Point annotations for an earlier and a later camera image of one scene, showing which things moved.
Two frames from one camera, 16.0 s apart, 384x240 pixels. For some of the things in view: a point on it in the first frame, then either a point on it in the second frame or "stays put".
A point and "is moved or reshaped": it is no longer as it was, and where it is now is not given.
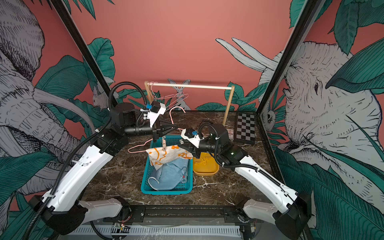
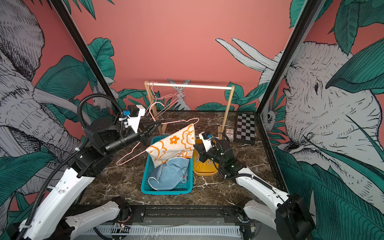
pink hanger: (151, 139) is moved or reshaped
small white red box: (231, 134) stays put
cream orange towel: (158, 157) is moved or reshaped
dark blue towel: (170, 175) stays put
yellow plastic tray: (206, 165) stays put
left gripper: (158, 129) → (146, 134)
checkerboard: (245, 129) stays put
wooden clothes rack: (192, 86) stays put
